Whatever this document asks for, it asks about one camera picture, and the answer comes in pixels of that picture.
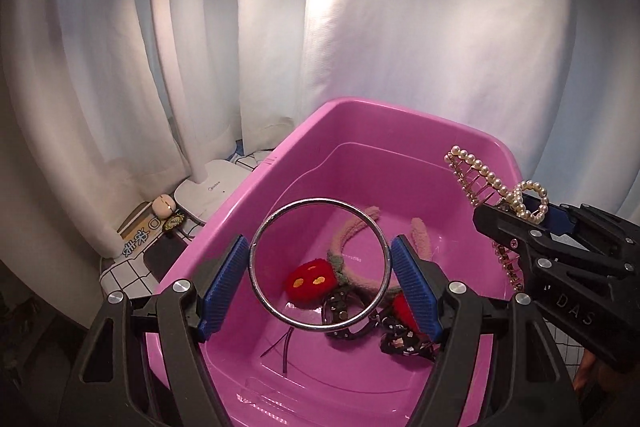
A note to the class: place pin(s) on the white black grid bedsheet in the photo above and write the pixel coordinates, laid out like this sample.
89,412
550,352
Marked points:
139,276

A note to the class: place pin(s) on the small beige earbud case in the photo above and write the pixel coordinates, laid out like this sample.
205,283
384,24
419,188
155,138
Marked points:
164,206

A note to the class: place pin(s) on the window frame bar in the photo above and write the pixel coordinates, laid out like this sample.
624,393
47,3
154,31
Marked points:
164,37

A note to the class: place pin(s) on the black wrist watch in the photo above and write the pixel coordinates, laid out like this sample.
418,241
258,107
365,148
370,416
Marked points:
339,307

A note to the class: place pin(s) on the large silver bangle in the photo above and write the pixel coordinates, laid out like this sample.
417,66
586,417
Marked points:
322,328

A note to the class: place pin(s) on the pink fluffy headband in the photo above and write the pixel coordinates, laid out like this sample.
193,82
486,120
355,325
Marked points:
343,264

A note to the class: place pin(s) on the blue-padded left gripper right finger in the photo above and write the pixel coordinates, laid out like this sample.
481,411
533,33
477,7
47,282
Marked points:
527,382

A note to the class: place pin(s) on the black hair pins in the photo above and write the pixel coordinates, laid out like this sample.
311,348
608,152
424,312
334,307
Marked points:
283,342

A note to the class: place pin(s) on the black polka dot bow clip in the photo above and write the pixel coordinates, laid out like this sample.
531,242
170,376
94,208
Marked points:
399,340

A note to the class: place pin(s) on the person's right hand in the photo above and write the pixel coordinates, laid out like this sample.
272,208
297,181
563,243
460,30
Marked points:
590,373

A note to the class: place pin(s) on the yellow labelled box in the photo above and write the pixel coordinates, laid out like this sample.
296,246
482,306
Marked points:
142,228

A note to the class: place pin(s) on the white lamp base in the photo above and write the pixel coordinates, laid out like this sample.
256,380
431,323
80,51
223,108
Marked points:
201,200

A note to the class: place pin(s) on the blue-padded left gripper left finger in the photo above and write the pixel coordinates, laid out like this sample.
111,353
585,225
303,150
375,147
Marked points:
111,382

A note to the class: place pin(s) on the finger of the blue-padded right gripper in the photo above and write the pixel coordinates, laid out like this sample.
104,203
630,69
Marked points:
582,230
509,231

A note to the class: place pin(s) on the white sheer curtain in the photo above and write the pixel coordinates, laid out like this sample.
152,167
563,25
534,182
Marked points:
87,131

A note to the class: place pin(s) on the pearl hair claw clip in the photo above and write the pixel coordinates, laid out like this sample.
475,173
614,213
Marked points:
482,186

